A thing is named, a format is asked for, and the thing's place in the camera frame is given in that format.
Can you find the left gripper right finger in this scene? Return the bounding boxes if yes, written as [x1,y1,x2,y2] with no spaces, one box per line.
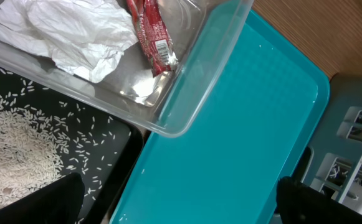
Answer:
[276,177,362,224]

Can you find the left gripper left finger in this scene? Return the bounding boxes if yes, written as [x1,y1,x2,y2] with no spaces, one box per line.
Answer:
[0,173,85,224]

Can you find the rice grains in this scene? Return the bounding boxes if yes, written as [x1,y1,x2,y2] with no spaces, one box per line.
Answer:
[0,95,77,208]

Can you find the white napkin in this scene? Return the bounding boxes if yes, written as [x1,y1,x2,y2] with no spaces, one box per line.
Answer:
[0,0,138,83]

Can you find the red snack wrapper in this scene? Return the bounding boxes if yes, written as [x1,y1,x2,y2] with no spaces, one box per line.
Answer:
[126,0,178,77]

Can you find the grey dishwasher rack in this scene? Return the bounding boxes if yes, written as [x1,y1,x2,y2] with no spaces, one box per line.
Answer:
[303,74,362,204]

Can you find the black tray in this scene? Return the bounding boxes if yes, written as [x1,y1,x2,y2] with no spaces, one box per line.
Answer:
[0,67,144,223]

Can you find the teal serving tray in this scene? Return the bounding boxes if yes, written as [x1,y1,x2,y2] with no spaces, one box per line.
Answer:
[111,12,330,224]

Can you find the clear plastic bin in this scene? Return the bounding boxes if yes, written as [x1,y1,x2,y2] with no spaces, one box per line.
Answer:
[0,0,252,138]

